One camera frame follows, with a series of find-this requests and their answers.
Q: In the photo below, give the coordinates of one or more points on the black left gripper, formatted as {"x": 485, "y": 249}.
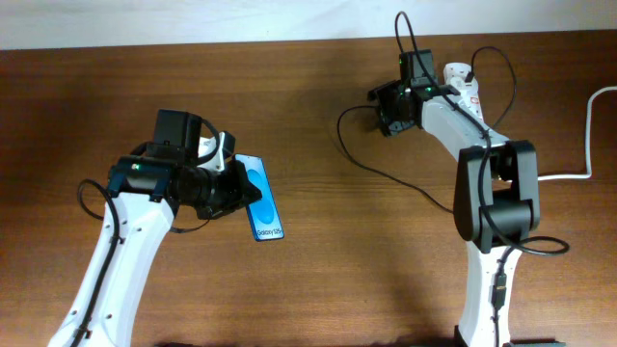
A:
{"x": 240, "y": 192}

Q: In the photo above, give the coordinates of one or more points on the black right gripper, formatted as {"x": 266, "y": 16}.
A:
{"x": 381, "y": 93}

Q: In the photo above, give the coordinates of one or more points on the blue Samsung Galaxy smartphone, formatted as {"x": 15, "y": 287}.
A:
{"x": 263, "y": 214}

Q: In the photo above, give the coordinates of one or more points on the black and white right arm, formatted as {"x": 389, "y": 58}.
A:
{"x": 496, "y": 198}

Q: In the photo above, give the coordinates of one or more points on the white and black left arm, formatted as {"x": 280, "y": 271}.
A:
{"x": 188, "y": 162}

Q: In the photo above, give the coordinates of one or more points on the white power strip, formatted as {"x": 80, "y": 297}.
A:
{"x": 457, "y": 75}

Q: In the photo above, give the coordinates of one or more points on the white USB wall charger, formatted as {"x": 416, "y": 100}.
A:
{"x": 463, "y": 87}

